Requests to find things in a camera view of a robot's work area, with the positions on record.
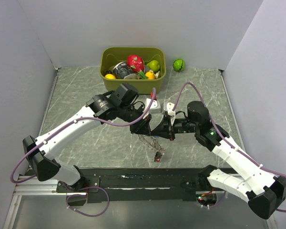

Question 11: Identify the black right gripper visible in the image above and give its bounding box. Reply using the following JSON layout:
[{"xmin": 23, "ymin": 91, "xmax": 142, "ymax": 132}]
[{"xmin": 151, "ymin": 114, "xmax": 198, "ymax": 141}]

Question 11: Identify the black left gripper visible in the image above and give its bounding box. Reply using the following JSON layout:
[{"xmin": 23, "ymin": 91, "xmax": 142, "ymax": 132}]
[{"xmin": 118, "ymin": 103, "xmax": 152, "ymax": 135}]

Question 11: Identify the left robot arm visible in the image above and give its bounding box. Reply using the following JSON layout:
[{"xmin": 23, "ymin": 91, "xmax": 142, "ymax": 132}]
[{"xmin": 22, "ymin": 83, "xmax": 154, "ymax": 192}]

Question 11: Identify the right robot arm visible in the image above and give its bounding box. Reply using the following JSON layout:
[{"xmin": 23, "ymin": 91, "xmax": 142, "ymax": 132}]
[{"xmin": 150, "ymin": 101, "xmax": 286, "ymax": 219}]

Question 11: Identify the yellow lemon toy right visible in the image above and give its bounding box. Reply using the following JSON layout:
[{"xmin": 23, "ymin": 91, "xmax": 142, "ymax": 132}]
[{"xmin": 145, "ymin": 71, "xmax": 155, "ymax": 80}]

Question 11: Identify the yellow lemon toy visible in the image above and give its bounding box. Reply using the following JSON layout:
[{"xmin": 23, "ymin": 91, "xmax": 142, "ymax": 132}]
[
  {"xmin": 105, "ymin": 73, "xmax": 116, "ymax": 79},
  {"xmin": 145, "ymin": 71, "xmax": 155, "ymax": 80}
]

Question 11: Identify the yellow lemon toy left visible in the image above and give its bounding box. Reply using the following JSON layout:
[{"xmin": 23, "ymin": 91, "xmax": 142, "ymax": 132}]
[{"xmin": 105, "ymin": 73, "xmax": 116, "ymax": 79}]

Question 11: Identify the green pear toy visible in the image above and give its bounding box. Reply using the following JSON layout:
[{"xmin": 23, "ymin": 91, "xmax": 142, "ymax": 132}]
[{"xmin": 147, "ymin": 60, "xmax": 160, "ymax": 72}]

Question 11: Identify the red dragon fruit toy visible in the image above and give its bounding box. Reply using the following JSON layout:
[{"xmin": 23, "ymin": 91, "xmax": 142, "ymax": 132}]
[{"xmin": 127, "ymin": 55, "xmax": 145, "ymax": 73}]

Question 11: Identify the green watermelon toy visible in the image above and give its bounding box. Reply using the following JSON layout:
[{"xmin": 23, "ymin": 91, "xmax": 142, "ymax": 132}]
[{"xmin": 173, "ymin": 59, "xmax": 185, "ymax": 72}]

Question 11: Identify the olive green plastic bin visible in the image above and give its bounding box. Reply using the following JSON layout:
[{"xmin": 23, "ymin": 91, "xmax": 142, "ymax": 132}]
[{"xmin": 100, "ymin": 47, "xmax": 166, "ymax": 94}]

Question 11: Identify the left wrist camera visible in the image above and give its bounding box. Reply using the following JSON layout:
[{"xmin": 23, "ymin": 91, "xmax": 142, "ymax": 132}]
[{"xmin": 144, "ymin": 98, "xmax": 162, "ymax": 115}]

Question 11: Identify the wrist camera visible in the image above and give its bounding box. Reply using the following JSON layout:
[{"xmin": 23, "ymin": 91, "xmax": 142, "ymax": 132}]
[
  {"xmin": 163, "ymin": 102, "xmax": 176, "ymax": 125},
  {"xmin": 144, "ymin": 98, "xmax": 162, "ymax": 115}
]

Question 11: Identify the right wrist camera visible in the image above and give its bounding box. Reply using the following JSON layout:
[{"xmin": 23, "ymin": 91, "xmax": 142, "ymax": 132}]
[{"xmin": 163, "ymin": 102, "xmax": 176, "ymax": 125}]

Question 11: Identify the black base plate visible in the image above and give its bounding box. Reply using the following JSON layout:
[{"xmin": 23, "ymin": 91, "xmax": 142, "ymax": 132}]
[{"xmin": 56, "ymin": 168, "xmax": 217, "ymax": 203}]

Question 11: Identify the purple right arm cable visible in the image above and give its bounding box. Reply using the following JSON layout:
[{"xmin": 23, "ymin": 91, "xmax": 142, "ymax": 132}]
[{"xmin": 174, "ymin": 82, "xmax": 286, "ymax": 213}]

